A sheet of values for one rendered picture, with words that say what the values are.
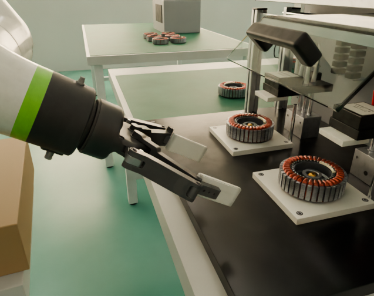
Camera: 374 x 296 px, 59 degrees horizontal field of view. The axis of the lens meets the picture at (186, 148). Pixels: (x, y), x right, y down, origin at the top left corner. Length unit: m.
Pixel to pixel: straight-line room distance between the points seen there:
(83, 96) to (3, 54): 0.09
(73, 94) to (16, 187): 0.22
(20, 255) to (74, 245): 1.21
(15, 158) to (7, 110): 0.27
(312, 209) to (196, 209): 0.18
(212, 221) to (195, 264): 0.08
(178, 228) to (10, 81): 0.33
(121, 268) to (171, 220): 1.01
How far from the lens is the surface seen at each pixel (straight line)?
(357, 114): 0.59
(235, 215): 0.55
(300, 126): 0.85
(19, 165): 0.63
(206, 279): 0.48
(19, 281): 0.53
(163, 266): 1.55
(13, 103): 0.40
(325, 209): 0.58
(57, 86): 0.41
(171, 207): 0.60
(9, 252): 0.52
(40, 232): 1.85
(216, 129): 0.83
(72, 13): 5.15
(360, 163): 0.71
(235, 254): 0.49
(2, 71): 0.40
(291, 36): 0.36
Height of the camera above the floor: 1.10
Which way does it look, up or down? 26 degrees down
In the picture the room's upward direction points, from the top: straight up
